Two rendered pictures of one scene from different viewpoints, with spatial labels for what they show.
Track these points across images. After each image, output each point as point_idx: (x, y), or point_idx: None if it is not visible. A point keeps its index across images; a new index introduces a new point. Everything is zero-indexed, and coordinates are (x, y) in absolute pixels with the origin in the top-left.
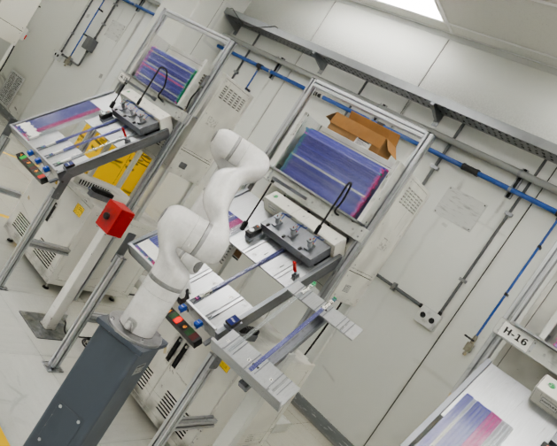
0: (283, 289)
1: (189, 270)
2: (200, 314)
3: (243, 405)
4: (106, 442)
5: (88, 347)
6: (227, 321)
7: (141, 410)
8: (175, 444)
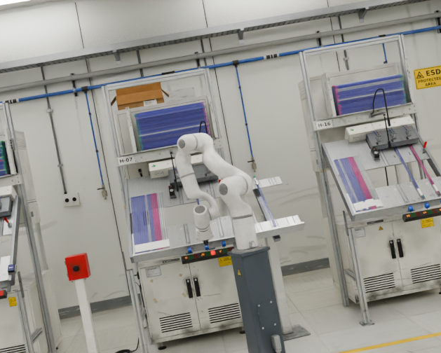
0: None
1: (219, 214)
2: (219, 239)
3: (272, 254)
4: (225, 350)
5: (247, 271)
6: None
7: (195, 340)
8: (240, 323)
